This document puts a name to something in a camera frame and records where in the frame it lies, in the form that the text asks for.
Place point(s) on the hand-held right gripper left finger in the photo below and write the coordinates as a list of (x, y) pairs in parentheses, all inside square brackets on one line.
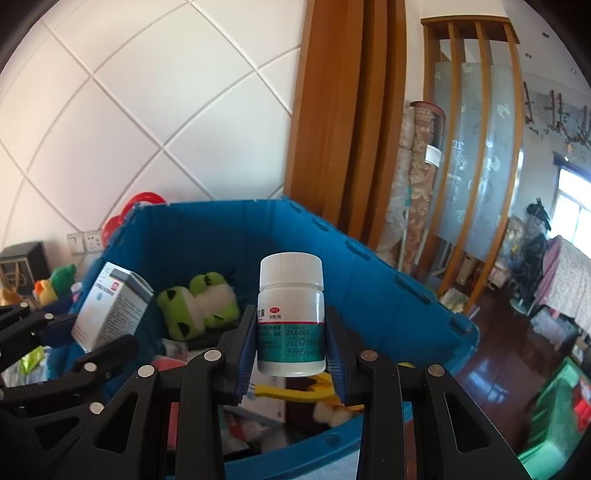
[(244, 355)]

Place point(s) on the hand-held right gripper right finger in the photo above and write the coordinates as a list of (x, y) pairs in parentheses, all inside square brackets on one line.
[(334, 364)]

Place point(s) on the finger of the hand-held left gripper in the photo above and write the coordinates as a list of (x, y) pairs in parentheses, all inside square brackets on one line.
[(55, 392), (27, 323)]

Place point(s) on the white pill bottle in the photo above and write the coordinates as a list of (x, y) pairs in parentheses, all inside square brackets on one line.
[(291, 300)]

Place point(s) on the white grey medicine box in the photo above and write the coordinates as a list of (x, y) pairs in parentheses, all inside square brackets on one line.
[(111, 304)]

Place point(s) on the blue plastic storage bin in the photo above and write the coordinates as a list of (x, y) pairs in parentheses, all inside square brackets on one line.
[(369, 286)]

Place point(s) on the white yellow plush toy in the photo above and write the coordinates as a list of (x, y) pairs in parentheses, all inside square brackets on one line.
[(330, 414)]

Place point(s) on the yellow plastic toy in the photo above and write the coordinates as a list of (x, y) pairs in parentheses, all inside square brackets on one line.
[(277, 393)]

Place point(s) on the white paper box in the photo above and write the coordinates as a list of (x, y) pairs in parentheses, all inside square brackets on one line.
[(263, 408)]

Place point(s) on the green yellow plush toy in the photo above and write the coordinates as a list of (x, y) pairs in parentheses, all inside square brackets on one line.
[(62, 276)]

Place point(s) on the dark box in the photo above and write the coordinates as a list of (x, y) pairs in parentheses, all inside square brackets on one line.
[(23, 258)]

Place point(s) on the green frog plush toy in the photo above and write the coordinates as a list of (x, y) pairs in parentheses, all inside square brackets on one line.
[(174, 302)]

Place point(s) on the brown patterned rolled carpet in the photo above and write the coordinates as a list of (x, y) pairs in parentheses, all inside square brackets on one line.
[(425, 194)]

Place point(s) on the white stand base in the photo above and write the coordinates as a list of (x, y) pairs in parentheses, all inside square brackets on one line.
[(520, 307)]

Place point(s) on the grey patterned rolled carpet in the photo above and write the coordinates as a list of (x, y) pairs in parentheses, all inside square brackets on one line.
[(401, 175)]

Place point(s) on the black hanging clothes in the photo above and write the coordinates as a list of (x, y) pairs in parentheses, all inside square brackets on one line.
[(533, 258)]

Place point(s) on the green cloth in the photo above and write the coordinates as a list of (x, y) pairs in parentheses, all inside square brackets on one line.
[(554, 424)]

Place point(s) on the wooden pillar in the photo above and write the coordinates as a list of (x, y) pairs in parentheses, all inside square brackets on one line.
[(341, 115)]

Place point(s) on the pink floral cloth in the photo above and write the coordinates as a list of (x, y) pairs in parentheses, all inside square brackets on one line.
[(570, 281)]

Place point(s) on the wooden frosted glass partition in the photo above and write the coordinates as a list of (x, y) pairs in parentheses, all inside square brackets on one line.
[(480, 138)]

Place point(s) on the window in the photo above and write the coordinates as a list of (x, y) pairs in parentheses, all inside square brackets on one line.
[(572, 203)]

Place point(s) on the white wall socket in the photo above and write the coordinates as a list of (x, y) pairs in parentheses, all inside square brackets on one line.
[(85, 241)]

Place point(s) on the branch wall decal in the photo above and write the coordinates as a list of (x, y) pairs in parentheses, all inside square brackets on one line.
[(558, 115)]

